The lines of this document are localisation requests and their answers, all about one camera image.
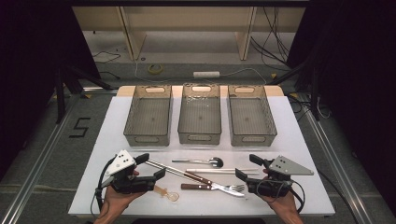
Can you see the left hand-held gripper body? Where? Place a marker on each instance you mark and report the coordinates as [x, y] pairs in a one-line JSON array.
[[121, 163]]

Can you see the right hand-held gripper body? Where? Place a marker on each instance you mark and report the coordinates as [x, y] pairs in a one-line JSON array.
[[286, 168]]

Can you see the metal chopstick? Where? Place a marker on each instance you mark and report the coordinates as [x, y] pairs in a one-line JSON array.
[[174, 169], [176, 173]]

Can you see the metal spoon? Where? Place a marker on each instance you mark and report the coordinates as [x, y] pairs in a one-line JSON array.
[[215, 162]]

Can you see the translucent grey plastic bin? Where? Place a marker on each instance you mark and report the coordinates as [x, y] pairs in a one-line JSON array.
[[199, 124], [249, 124], [146, 118]]

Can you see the person's right hand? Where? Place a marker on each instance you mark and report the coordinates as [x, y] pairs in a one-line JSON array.
[[285, 205]]

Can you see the person's left hand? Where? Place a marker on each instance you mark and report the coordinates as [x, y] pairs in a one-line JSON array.
[[116, 200]]

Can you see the white table sheet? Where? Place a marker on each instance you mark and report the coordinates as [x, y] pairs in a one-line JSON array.
[[202, 210]]

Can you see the yellow floor tape piece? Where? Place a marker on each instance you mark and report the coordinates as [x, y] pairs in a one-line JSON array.
[[273, 75], [87, 96], [294, 95]]

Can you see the black metal stand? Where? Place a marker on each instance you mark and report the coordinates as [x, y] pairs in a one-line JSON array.
[[59, 99], [315, 99]]

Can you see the yellow tape roll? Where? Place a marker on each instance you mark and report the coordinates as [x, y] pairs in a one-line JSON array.
[[149, 70]]

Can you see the white power strip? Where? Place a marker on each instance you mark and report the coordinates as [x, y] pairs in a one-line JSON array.
[[206, 74]]

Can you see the dark curtain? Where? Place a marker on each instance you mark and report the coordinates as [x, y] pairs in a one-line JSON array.
[[31, 62], [358, 77]]

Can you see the beige wooden shelf unit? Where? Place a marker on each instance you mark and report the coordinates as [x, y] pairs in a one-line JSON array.
[[186, 18]]

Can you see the aluminium floor rail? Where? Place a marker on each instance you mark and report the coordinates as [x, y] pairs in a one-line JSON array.
[[336, 161], [37, 161]]

